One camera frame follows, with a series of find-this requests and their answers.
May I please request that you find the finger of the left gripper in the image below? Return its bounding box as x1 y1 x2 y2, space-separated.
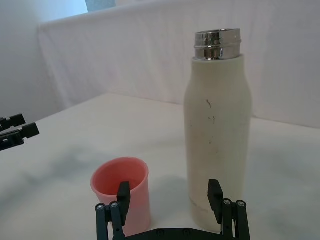
0 122 41 152
0 113 27 130

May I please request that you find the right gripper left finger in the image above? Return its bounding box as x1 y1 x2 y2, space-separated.
94 181 131 237

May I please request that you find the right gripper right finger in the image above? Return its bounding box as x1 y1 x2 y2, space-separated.
207 179 251 237

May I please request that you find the pink plastic cup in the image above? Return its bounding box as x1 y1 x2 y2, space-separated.
90 156 152 230

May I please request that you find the white tablecloth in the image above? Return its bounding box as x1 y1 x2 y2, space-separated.
0 91 320 240

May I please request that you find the cream vacuum bottle steel neck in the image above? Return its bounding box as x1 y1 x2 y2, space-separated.
183 28 252 229

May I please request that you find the white curtain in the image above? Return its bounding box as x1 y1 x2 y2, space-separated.
0 0 320 126

